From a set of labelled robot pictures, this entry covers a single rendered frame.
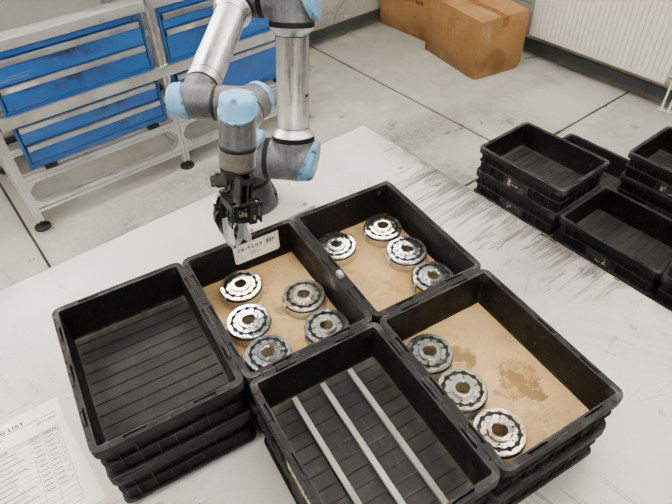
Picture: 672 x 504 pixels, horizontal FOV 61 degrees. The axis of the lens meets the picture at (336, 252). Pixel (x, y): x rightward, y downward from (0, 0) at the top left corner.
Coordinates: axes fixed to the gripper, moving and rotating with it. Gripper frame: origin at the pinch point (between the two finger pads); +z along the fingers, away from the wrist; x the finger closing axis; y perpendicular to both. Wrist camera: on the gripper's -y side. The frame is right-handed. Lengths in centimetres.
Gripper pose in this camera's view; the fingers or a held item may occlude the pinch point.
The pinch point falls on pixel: (233, 241)
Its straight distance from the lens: 131.7
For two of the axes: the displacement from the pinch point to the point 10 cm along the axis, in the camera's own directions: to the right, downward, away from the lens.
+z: -1.1, 8.1, 5.7
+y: 5.4, 5.3, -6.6
